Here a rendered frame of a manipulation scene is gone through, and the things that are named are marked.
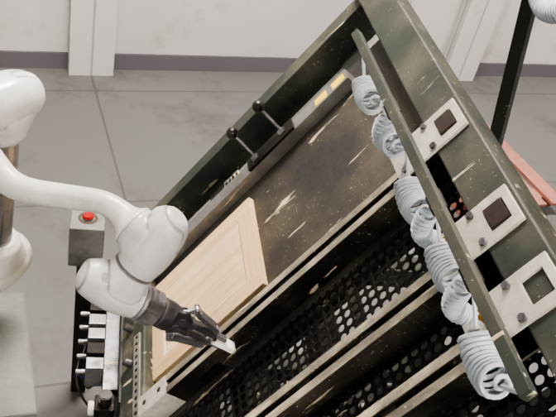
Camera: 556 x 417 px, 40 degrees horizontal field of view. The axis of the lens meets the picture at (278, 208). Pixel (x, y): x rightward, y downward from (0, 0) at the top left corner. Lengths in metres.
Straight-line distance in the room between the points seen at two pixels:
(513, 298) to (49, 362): 2.50
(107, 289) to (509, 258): 0.86
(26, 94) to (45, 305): 1.86
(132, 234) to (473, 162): 0.73
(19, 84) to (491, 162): 1.15
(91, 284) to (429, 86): 0.88
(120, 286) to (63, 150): 3.01
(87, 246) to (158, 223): 1.10
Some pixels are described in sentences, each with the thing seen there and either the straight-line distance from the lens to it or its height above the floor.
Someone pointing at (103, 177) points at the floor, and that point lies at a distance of 4.47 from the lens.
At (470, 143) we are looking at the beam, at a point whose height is 1.93.
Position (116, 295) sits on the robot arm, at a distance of 1.72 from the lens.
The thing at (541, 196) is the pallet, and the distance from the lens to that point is 5.27.
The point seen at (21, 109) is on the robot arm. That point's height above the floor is 1.62.
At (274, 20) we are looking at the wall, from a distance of 5.69.
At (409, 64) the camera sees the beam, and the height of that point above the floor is 1.91.
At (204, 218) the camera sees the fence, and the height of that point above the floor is 1.16.
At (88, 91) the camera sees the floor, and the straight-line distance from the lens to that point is 5.27.
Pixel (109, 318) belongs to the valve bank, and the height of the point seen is 0.74.
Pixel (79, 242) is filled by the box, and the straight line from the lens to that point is 2.72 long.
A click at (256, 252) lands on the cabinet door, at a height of 1.30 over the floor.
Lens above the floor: 2.67
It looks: 37 degrees down
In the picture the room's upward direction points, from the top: 14 degrees clockwise
